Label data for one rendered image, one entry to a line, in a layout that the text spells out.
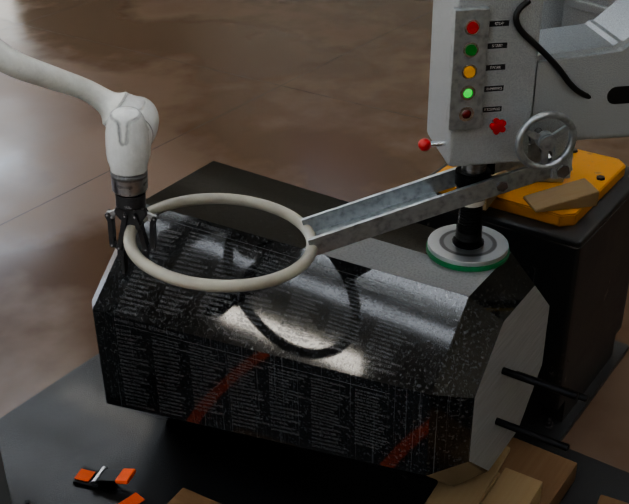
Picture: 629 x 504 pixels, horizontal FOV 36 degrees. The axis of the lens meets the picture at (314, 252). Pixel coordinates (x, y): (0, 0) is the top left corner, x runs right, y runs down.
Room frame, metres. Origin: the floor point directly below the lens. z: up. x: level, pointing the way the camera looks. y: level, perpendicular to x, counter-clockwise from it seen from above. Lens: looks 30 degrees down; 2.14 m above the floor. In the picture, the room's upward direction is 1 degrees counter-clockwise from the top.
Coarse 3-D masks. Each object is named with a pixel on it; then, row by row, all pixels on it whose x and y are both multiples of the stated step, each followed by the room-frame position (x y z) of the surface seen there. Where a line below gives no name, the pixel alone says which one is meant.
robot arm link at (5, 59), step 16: (0, 48) 2.17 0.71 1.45; (0, 64) 2.16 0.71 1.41; (16, 64) 2.17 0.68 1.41; (32, 64) 2.20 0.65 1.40; (48, 64) 2.25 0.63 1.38; (32, 80) 2.20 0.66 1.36; (48, 80) 2.22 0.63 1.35; (64, 80) 2.25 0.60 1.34; (80, 80) 2.29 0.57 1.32; (80, 96) 2.29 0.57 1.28; (96, 96) 2.30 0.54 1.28; (112, 96) 2.32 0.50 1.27; (128, 96) 2.32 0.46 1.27; (144, 112) 2.30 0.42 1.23
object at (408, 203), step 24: (528, 144) 2.32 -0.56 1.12; (504, 168) 2.31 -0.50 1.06; (528, 168) 2.21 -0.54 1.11; (384, 192) 2.27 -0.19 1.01; (408, 192) 2.28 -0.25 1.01; (432, 192) 2.28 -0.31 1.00; (456, 192) 2.18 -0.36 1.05; (480, 192) 2.19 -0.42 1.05; (504, 192) 2.20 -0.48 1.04; (312, 216) 2.24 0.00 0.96; (336, 216) 2.25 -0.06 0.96; (360, 216) 2.26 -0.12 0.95; (384, 216) 2.16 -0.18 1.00; (408, 216) 2.16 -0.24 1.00; (432, 216) 2.17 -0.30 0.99; (312, 240) 2.13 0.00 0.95; (336, 240) 2.14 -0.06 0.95; (360, 240) 2.15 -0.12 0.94
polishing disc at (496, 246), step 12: (444, 228) 2.33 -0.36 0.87; (432, 240) 2.26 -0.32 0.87; (444, 240) 2.26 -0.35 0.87; (492, 240) 2.26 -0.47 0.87; (504, 240) 2.26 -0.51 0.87; (432, 252) 2.21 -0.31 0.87; (444, 252) 2.20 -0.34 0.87; (456, 252) 2.20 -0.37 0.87; (468, 252) 2.20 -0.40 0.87; (480, 252) 2.20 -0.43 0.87; (492, 252) 2.20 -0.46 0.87; (504, 252) 2.19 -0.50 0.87; (456, 264) 2.15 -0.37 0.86; (468, 264) 2.15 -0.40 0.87; (480, 264) 2.15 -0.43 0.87
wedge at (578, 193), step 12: (576, 180) 2.71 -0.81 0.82; (540, 192) 2.68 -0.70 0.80; (552, 192) 2.67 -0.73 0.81; (564, 192) 2.66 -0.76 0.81; (576, 192) 2.64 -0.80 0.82; (588, 192) 2.63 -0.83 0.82; (528, 204) 2.64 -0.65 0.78; (540, 204) 2.61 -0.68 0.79; (552, 204) 2.60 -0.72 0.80; (564, 204) 2.60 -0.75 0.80; (576, 204) 2.61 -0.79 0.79; (588, 204) 2.62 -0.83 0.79
